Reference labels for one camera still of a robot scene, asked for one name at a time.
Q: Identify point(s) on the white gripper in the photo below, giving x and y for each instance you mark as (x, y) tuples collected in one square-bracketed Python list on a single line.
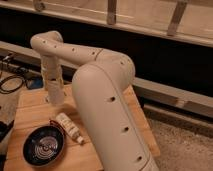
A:
[(51, 68)]

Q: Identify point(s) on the black patterned bowl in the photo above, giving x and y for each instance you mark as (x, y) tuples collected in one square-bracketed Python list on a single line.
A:
[(43, 146)]

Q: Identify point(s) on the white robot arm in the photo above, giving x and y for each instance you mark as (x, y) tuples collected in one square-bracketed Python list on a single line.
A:
[(97, 88)]

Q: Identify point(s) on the white tube bottle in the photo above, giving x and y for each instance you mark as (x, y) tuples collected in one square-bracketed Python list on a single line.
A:
[(70, 128)]

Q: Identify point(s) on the wooden table board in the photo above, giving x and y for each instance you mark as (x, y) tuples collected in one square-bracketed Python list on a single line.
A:
[(34, 111)]

